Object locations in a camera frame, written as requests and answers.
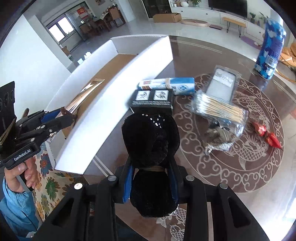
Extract floral cushion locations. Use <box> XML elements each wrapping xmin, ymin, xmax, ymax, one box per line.
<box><xmin>32</xmin><ymin>141</ymin><xmax>89</xmax><ymax>223</ymax></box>

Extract person's left forearm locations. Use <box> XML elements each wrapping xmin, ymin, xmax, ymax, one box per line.
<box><xmin>0</xmin><ymin>178</ymin><xmax>40</xmax><ymax>237</ymax></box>

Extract orange lounge chair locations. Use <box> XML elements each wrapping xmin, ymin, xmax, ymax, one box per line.
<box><xmin>276</xmin><ymin>46</ymin><xmax>296</xmax><ymax>82</ymax></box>

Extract black box white labels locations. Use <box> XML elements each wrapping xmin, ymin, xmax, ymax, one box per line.
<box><xmin>129</xmin><ymin>89</ymin><xmax>174</xmax><ymax>115</ymax></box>

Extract beige floor mat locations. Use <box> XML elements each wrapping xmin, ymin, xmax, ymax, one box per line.
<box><xmin>180</xmin><ymin>19</ymin><xmax>208</xmax><ymax>27</ymax></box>

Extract wooden dining furniture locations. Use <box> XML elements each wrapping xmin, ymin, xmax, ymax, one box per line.
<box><xmin>80</xmin><ymin>8</ymin><xmax>126</xmax><ymax>36</ymax></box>

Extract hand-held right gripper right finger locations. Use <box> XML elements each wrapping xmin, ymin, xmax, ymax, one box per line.
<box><xmin>168</xmin><ymin>158</ymin><xmax>270</xmax><ymax>241</ymax></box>

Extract phone case clear pack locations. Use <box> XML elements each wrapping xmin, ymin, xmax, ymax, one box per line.
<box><xmin>205</xmin><ymin>65</ymin><xmax>242</xmax><ymax>103</ymax></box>

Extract blue camouflage bottle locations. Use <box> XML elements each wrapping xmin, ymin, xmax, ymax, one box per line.
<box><xmin>254</xmin><ymin>19</ymin><xmax>287</xmax><ymax>80</ymax></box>

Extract glass sliding door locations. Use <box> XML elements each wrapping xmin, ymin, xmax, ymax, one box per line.
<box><xmin>45</xmin><ymin>13</ymin><xmax>84</xmax><ymax>43</ymax></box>

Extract cotton swab pack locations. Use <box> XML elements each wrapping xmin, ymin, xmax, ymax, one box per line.
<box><xmin>187</xmin><ymin>90</ymin><xmax>249</xmax><ymax>123</ymax></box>

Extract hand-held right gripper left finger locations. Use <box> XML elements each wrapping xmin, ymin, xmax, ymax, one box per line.
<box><xmin>38</xmin><ymin>159</ymin><xmax>134</xmax><ymax>241</ymax></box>

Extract gold packet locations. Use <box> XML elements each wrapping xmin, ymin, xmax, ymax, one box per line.
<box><xmin>65</xmin><ymin>79</ymin><xmax>105</xmax><ymax>115</ymax></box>

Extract large leafy potted plant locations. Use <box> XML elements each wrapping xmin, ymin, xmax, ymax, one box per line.
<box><xmin>258</xmin><ymin>11</ymin><xmax>269</xmax><ymax>24</ymax></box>

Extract black television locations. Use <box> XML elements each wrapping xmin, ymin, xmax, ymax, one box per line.
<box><xmin>208</xmin><ymin>0</ymin><xmax>248</xmax><ymax>18</ymax></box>

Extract person's left hand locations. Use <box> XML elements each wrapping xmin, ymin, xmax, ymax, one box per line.
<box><xmin>5</xmin><ymin>158</ymin><xmax>38</xmax><ymax>193</ymax></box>

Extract blue white medicine box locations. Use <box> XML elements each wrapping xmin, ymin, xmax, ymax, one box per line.
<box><xmin>138</xmin><ymin>77</ymin><xmax>195</xmax><ymax>96</ymax></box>

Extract silver hair claw clip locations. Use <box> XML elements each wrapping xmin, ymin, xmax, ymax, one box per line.
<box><xmin>201</xmin><ymin>120</ymin><xmax>245</xmax><ymax>155</ymax></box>

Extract dark glass display cabinet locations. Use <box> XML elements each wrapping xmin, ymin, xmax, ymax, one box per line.
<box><xmin>142</xmin><ymin>0</ymin><xmax>171</xmax><ymax>12</ymax></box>

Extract white television cabinet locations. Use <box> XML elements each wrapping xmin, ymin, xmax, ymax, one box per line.
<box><xmin>170</xmin><ymin>6</ymin><xmax>266</xmax><ymax>35</ymax></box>

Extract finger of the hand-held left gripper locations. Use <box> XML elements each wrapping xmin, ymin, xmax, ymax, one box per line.
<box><xmin>17</xmin><ymin>113</ymin><xmax>78</xmax><ymax>142</ymax></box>
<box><xmin>20</xmin><ymin>108</ymin><xmax>62</xmax><ymax>127</ymax></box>

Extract cardboard box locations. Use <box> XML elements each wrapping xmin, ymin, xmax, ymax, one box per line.
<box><xmin>153</xmin><ymin>13</ymin><xmax>182</xmax><ymax>24</ymax></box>

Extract wooden stool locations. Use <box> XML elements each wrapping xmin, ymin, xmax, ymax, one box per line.
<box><xmin>222</xmin><ymin>17</ymin><xmax>247</xmax><ymax>37</ymax></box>

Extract white storage box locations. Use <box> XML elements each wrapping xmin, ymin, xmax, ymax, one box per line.
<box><xmin>44</xmin><ymin>35</ymin><xmax>174</xmax><ymax>175</ymax></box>

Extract red snack packet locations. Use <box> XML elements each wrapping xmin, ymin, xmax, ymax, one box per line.
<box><xmin>252</xmin><ymin>122</ymin><xmax>283</xmax><ymax>149</ymax></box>

